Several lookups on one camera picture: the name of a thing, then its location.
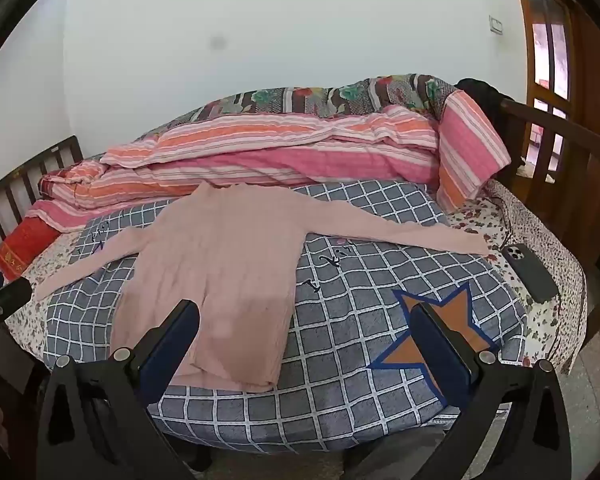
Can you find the red pillow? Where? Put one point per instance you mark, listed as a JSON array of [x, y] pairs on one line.
[[22, 245]]

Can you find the dark clothes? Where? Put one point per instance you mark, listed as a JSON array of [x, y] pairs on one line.
[[485, 97]]

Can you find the floral bedsheet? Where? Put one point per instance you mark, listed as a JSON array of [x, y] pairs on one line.
[[520, 215]]

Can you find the white wall switch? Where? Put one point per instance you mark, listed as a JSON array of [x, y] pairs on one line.
[[496, 24]]

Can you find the wooden door frame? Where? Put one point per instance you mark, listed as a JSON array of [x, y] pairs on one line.
[[580, 60]]

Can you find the pink striped quilt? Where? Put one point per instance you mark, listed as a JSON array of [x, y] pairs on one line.
[[280, 160]]

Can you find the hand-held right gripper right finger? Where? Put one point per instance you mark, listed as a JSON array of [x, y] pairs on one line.
[[445, 352]]

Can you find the dark wooden footboard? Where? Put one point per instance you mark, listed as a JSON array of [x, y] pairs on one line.
[[590, 185]]

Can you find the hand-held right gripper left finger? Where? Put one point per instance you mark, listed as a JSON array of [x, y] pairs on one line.
[[172, 345]]

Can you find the brown floral quilt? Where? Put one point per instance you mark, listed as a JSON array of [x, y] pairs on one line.
[[330, 97]]

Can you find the grey checked blanket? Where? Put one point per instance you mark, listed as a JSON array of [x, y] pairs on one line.
[[350, 310]]

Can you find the pink knit sweater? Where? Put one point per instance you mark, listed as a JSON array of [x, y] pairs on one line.
[[215, 270]]

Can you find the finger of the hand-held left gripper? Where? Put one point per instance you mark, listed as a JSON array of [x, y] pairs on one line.
[[7, 297]]

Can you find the phone in black case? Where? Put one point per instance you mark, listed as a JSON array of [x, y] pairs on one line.
[[530, 272]]

